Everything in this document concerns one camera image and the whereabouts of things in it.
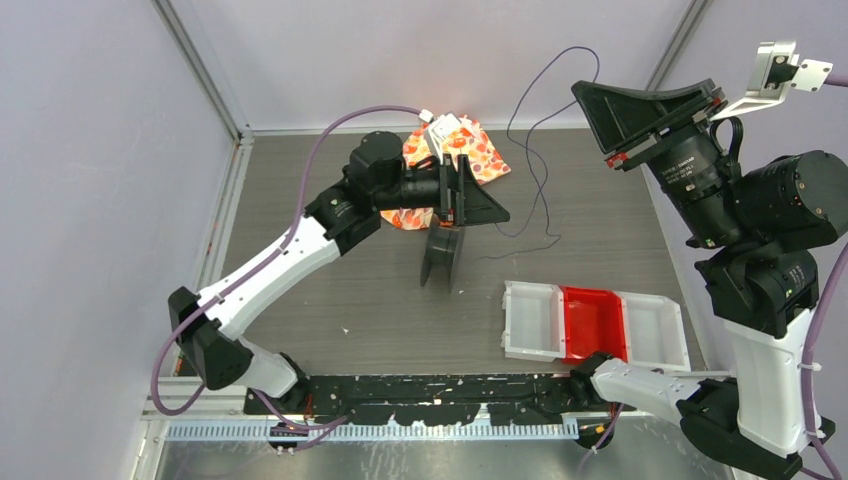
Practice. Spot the red plastic bin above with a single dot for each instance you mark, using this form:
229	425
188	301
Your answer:
594	322

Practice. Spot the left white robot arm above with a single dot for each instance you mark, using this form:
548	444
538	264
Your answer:
210	325

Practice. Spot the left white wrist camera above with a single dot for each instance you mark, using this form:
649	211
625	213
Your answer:
438	129

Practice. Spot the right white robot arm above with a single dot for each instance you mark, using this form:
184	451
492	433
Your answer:
761	228

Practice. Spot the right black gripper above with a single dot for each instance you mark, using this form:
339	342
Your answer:
616	113

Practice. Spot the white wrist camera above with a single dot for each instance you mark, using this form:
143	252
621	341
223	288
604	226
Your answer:
777	69
438	129

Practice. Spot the slotted cable duct rail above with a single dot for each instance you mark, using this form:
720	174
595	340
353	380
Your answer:
263	429

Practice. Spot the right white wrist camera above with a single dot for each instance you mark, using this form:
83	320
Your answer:
777	69

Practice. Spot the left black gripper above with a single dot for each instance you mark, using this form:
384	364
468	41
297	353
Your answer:
462	200

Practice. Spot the black cable spool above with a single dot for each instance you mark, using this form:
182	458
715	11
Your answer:
443	250

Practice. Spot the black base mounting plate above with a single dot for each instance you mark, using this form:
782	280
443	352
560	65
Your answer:
439	400

